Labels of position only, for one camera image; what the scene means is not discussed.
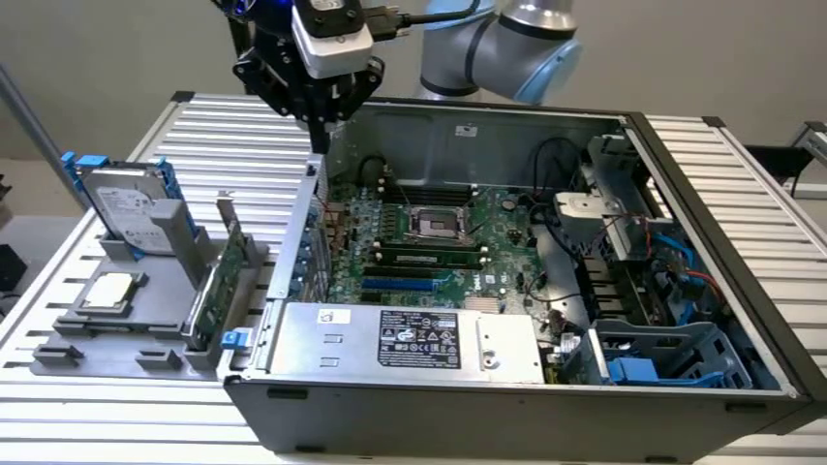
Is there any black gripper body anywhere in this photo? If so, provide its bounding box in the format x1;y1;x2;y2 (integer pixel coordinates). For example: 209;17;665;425
252;0;362;120

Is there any blue data wire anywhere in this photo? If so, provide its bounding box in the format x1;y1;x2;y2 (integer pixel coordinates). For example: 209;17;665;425
643;231;707;331

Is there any installed RAM stick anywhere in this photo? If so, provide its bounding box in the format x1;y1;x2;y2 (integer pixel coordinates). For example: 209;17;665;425
376;245;484;268

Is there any CPU socket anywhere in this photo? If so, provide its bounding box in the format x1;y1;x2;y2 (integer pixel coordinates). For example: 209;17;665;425
400;204;472;244

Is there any metal drive cage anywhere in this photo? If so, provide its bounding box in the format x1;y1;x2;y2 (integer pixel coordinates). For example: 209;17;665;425
553;134;675;265

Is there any grey blue disk bay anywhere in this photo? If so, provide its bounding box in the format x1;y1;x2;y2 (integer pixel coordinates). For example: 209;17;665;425
585;318;756;389

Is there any blue disk carrier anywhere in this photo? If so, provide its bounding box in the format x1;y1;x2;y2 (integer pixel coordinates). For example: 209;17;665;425
60;151;196;263

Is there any black box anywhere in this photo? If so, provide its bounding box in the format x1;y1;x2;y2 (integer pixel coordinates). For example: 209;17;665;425
0;243;28;293

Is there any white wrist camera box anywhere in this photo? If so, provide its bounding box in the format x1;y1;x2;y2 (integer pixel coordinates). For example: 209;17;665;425
288;0;377;79

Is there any short black looped wire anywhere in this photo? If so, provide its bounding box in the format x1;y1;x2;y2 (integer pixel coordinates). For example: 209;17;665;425
357;154;390;191

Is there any silver hard disk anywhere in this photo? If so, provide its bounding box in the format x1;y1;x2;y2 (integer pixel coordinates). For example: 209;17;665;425
81;166;178;257

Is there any silver CPU chip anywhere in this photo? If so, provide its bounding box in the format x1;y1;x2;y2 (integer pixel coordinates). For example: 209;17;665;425
81;272;148;310

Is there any black camera cable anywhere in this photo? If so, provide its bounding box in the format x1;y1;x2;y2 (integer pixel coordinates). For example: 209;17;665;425
357;2;500;43

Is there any grey aluminium post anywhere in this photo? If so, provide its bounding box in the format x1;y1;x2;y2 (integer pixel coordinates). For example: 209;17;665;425
0;61;66;171

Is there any silver power supply unit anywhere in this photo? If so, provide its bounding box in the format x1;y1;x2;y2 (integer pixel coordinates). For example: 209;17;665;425
266;301;545;388

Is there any green graphics card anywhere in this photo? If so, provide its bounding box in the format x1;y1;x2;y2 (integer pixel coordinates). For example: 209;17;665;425
182;190;254;351

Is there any blue expansion slot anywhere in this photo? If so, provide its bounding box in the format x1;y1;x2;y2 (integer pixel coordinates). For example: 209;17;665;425
358;274;442;293

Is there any black open PC case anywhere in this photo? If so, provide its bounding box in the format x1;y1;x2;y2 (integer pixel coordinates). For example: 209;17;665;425
222;95;816;455

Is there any green motherboard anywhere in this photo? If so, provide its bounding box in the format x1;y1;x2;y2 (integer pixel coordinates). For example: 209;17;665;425
318;186;573;343

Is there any black RAM slot bank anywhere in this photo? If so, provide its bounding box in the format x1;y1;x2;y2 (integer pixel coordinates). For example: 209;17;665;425
381;183;476;205

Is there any grey parts rack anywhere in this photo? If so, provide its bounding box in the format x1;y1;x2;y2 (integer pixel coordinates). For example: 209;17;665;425
29;200;273;385

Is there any aluminium profile frame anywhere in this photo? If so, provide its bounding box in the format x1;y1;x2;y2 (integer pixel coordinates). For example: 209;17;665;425
781;119;827;200

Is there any red wire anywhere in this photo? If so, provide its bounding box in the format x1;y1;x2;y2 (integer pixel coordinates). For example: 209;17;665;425
683;268;735;321

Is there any long black looped wire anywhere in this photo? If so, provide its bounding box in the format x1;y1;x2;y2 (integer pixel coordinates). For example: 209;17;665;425
527;137;584;198

